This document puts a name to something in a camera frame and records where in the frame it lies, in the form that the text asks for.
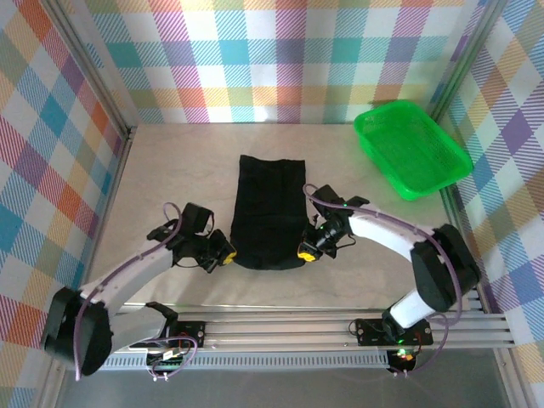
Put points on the black t-shirt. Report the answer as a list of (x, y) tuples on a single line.
[(270, 212)]

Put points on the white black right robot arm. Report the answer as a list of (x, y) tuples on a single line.
[(382, 231)]

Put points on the green plastic basket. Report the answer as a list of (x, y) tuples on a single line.
[(412, 149)]

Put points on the colourful plaid backdrop cloth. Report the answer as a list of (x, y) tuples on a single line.
[(272, 64)]

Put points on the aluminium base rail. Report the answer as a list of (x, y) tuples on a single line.
[(276, 331)]

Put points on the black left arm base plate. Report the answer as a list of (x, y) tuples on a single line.
[(191, 333)]

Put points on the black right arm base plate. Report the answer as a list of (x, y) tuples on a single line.
[(372, 333)]

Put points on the aluminium frame post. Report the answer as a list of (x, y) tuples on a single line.
[(85, 59), (463, 64)]

